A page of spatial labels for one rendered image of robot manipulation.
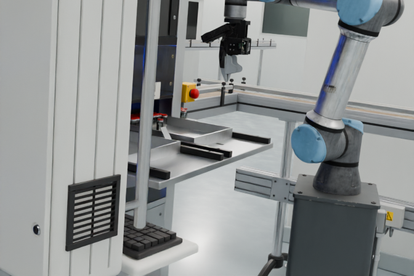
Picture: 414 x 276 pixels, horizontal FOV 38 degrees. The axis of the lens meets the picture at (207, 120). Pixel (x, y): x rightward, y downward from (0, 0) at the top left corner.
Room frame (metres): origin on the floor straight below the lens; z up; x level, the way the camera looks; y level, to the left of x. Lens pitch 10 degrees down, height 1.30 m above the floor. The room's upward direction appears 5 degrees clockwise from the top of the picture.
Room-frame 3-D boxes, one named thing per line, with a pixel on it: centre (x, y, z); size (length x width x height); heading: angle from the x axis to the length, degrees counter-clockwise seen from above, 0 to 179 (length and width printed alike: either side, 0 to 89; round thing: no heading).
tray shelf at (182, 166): (1.86, 0.14, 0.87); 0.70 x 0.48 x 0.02; 151
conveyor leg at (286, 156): (2.84, -0.40, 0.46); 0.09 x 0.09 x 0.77; 61
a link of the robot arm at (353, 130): (1.83, -0.42, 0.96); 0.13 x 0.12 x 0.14; 135
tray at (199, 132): (2.04, 0.12, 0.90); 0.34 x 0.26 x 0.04; 61
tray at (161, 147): (1.74, 0.29, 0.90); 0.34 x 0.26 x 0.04; 61
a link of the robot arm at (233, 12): (2.02, -0.07, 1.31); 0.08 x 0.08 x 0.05
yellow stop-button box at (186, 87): (2.32, 0.10, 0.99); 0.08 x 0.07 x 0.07; 61
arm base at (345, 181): (1.84, -0.43, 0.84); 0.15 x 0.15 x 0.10
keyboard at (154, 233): (1.30, 0.23, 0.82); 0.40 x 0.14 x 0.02; 53
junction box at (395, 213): (2.53, -0.83, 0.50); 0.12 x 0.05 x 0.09; 61
